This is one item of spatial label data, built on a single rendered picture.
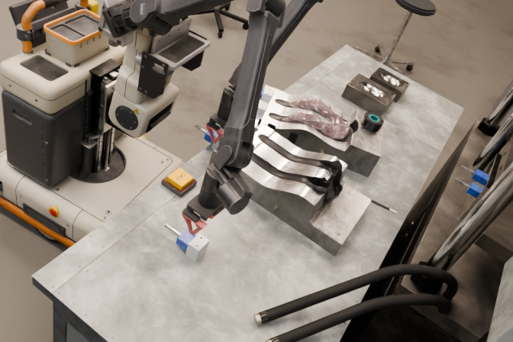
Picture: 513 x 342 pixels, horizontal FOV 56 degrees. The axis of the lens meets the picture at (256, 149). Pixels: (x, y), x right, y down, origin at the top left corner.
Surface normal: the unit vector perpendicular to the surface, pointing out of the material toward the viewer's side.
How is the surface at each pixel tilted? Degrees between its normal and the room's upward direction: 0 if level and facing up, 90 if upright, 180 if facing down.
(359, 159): 90
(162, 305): 0
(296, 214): 90
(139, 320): 0
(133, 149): 0
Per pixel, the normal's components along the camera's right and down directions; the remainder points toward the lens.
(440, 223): 0.27, -0.73
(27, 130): -0.42, 0.50
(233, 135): -0.47, -0.15
